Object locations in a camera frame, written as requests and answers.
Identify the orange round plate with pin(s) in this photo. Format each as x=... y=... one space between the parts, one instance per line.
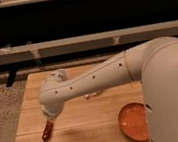
x=133 y=122

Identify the small white object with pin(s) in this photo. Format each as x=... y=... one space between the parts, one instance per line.
x=93 y=94

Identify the grey horizontal rail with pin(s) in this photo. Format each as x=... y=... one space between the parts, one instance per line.
x=88 y=42

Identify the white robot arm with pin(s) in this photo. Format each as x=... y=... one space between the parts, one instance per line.
x=154 y=63

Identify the black table leg bracket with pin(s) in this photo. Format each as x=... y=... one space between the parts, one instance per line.
x=11 y=78

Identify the wooden table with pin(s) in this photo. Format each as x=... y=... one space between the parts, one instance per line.
x=82 y=119

